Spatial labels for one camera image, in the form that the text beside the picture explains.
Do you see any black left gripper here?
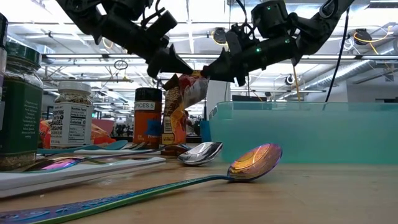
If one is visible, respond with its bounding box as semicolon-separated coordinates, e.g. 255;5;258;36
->
101;14;195;79

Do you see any silver spoon patterned handle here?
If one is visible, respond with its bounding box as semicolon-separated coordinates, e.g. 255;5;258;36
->
0;141;224;199

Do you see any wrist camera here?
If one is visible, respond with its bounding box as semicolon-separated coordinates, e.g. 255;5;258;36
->
143;10;178;44
225;23;249;58

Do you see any orange ramen packet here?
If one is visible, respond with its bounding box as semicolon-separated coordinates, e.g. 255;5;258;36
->
90;123;121;146

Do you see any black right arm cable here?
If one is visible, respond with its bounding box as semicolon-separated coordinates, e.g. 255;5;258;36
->
324;6;351;103

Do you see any green lid herb jar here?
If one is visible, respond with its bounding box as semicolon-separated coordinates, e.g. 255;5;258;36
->
0;41;44;172

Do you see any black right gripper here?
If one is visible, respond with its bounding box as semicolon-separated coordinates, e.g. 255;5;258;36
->
201;35;299;88

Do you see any hanging black cable ring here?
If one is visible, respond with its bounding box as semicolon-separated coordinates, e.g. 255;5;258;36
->
113;59;129;71

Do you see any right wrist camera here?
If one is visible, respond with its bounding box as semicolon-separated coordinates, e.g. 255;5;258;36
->
225;23;249;58

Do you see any black lid orange spice jar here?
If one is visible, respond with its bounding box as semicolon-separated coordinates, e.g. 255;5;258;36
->
132;87;164;150

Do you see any teal translucent plastic bin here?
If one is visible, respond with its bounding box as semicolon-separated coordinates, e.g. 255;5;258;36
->
208;100;398;166

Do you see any brown taco seasoning packet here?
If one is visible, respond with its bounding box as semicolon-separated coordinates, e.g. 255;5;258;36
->
160;73;188;148

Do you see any blue plastic bin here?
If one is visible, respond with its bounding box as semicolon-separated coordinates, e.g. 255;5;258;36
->
200;119;213;143

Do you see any white lid seasoning jar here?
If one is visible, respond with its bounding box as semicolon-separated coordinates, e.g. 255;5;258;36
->
49;81;95;149

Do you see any purple spoon blue green handle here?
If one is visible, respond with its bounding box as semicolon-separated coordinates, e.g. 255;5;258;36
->
0;142;284;224

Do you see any small purple spoon teal handle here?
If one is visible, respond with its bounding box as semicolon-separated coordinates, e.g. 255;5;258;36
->
24;155;125;173

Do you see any green metal spoon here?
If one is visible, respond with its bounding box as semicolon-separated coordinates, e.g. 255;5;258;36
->
79;156;137;165

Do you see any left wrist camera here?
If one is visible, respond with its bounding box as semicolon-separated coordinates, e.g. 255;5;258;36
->
143;10;178;44

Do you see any iridescent spoon patterned handle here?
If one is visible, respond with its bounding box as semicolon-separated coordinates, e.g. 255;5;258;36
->
73;143;192;157

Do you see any yellow cable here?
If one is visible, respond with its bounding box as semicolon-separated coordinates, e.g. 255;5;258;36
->
291;65;302;102

